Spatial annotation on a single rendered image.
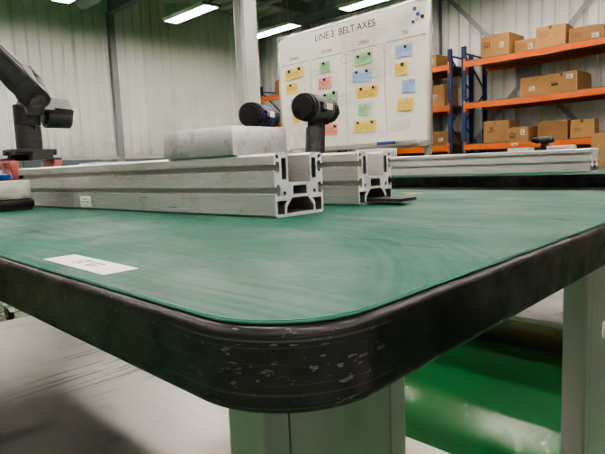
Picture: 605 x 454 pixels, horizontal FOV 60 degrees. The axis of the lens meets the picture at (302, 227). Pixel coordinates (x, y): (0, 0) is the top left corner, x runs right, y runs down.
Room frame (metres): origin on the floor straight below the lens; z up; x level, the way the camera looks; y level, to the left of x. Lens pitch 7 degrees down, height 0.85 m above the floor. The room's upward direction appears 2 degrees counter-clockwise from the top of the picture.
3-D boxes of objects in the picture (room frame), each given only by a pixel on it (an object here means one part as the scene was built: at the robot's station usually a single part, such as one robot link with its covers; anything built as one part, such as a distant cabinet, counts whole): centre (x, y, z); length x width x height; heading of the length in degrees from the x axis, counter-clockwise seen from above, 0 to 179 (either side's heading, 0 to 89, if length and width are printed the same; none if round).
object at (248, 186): (0.98, 0.30, 0.82); 0.80 x 0.10 x 0.09; 49
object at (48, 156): (1.29, 0.63, 0.86); 0.07 x 0.07 x 0.09; 48
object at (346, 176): (1.12, 0.18, 0.82); 0.80 x 0.10 x 0.09; 49
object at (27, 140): (1.27, 0.64, 0.93); 0.10 x 0.07 x 0.07; 138
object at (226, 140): (0.82, 0.11, 0.87); 0.16 x 0.11 x 0.07; 49
